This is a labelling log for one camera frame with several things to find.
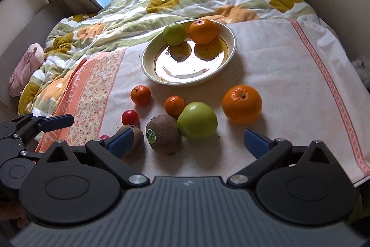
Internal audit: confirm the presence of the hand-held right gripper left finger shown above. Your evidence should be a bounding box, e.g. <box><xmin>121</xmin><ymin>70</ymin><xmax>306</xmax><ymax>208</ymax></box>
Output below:
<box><xmin>37</xmin><ymin>128</ymin><xmax>151</xmax><ymax>190</ymax></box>

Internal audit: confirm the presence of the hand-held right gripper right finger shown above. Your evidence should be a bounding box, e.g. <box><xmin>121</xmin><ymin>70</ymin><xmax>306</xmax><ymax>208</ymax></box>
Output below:
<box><xmin>227</xmin><ymin>128</ymin><xmax>342</xmax><ymax>187</ymax></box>

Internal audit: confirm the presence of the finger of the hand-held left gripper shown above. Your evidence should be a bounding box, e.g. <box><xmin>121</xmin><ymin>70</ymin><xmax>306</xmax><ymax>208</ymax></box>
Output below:
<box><xmin>12</xmin><ymin>113</ymin><xmax>74</xmax><ymax>147</ymax></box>
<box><xmin>18</xmin><ymin>149</ymin><xmax>48</xmax><ymax>162</ymax></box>

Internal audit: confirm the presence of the brown kiwi pale round label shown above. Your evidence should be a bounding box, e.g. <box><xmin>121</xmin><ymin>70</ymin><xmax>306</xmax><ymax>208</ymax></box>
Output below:
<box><xmin>117</xmin><ymin>125</ymin><xmax>145</xmax><ymax>165</ymax></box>

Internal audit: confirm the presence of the large orange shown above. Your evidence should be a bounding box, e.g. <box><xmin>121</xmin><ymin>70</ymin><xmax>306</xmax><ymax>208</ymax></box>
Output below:
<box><xmin>222</xmin><ymin>85</ymin><xmax>263</xmax><ymax>125</ymax></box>

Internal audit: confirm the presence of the brown kiwi green label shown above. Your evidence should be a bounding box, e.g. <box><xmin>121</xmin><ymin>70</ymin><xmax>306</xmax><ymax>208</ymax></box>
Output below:
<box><xmin>145</xmin><ymin>114</ymin><xmax>182</xmax><ymax>155</ymax></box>

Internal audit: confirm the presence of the small tangerine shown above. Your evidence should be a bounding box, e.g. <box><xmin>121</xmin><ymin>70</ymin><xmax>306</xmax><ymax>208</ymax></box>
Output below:
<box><xmin>164</xmin><ymin>95</ymin><xmax>187</xmax><ymax>119</ymax></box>
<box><xmin>130</xmin><ymin>85</ymin><xmax>151</xmax><ymax>106</ymax></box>

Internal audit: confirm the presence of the large green apple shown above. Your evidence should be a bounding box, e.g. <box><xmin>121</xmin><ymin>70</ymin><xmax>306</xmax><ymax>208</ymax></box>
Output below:
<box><xmin>177</xmin><ymin>102</ymin><xmax>218</xmax><ymax>141</ymax></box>

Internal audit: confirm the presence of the cream ceramic bowl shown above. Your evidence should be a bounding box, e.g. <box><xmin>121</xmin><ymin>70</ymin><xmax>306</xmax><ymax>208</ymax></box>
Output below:
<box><xmin>141</xmin><ymin>19</ymin><xmax>237</xmax><ymax>87</ymax></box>

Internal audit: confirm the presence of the pink plush toy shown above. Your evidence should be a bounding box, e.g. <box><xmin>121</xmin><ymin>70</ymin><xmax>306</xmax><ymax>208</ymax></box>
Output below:
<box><xmin>9</xmin><ymin>43</ymin><xmax>46</xmax><ymax>97</ymax></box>

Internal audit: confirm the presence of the white pink floral bedsheet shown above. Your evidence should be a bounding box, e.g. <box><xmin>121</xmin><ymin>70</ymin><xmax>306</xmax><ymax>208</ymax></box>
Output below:
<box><xmin>35</xmin><ymin>18</ymin><xmax>370</xmax><ymax>187</ymax></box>

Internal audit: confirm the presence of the small green apple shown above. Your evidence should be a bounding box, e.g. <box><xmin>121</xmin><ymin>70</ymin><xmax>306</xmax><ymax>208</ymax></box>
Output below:
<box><xmin>163</xmin><ymin>23</ymin><xmax>186</xmax><ymax>46</ymax></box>

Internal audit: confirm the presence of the medium orange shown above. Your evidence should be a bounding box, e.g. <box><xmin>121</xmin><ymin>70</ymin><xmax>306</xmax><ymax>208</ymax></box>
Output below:
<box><xmin>189</xmin><ymin>19</ymin><xmax>218</xmax><ymax>45</ymax></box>

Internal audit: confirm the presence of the grey fuzzy object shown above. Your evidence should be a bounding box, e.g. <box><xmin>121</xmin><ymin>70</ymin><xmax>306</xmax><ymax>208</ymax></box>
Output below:
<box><xmin>351</xmin><ymin>57</ymin><xmax>370</xmax><ymax>91</ymax></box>

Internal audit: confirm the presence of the green orange striped quilt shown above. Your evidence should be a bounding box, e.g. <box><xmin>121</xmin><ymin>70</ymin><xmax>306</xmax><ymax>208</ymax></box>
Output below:
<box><xmin>17</xmin><ymin>0</ymin><xmax>321</xmax><ymax>118</ymax></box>

